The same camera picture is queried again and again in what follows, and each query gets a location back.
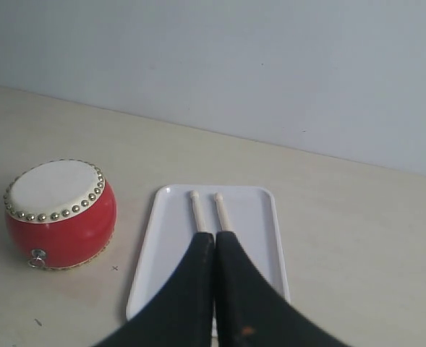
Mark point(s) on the white rectangular plastic tray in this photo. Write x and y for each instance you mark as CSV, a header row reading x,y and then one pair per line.
x,y
171,225

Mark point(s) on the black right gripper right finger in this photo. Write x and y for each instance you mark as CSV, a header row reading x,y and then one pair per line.
x,y
249,311

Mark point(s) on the small red drum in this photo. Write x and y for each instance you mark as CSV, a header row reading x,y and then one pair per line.
x,y
60,214

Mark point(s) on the white wooden drumstick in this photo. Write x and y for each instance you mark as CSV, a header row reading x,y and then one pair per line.
x,y
198,212
223,216

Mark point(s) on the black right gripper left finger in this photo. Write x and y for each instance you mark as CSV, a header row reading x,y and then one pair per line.
x,y
181,313

